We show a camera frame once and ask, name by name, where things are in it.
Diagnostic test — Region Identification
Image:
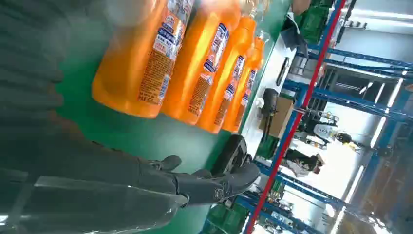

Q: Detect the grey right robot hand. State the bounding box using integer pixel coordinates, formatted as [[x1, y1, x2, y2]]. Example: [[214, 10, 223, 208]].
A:
[[0, 122, 261, 234]]

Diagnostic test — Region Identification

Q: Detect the green table mat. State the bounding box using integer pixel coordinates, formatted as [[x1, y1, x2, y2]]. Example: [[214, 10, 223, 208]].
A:
[[55, 0, 291, 234]]

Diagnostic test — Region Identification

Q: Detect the green plastic crate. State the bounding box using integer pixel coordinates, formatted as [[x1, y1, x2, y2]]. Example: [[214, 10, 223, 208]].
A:
[[201, 202, 251, 234], [256, 136, 280, 160], [295, 0, 333, 44]]

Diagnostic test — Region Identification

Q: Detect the brown cardboard box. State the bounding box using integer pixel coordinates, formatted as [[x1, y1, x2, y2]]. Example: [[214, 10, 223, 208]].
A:
[[259, 97, 295, 139]]

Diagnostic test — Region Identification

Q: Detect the person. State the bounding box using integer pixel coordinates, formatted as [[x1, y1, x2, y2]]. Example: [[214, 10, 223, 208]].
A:
[[281, 0, 312, 59], [281, 148, 325, 178]]

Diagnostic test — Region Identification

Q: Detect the white desk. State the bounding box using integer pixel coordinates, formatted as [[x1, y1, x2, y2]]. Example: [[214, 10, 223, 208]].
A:
[[240, 32, 298, 159]]

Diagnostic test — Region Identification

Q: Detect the red pole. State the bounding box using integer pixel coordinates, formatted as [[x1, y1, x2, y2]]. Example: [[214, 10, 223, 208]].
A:
[[244, 0, 347, 234]]

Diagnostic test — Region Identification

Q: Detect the white humanoid robot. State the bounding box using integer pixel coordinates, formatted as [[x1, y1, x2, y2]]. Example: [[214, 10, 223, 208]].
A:
[[295, 108, 354, 151]]

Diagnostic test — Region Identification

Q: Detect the blue metal rack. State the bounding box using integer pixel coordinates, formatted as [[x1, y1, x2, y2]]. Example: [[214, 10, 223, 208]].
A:
[[200, 0, 413, 234]]

